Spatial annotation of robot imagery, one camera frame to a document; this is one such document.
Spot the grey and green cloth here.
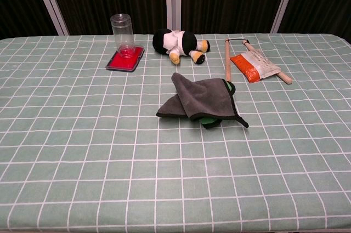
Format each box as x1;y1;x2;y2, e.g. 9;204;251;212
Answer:
155;72;250;129

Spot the black white penguin plush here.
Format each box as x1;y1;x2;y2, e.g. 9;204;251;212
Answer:
152;28;212;66

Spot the wooden stick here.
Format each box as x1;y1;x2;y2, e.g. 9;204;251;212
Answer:
242;39;292;84
224;38;232;82

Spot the red ink pad tray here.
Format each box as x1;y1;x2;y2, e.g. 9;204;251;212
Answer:
105;46;145;73

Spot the clear plastic cup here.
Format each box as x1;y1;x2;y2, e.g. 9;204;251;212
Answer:
110;13;136;58

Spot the orange and white packet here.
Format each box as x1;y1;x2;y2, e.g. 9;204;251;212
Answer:
230;49;282;84

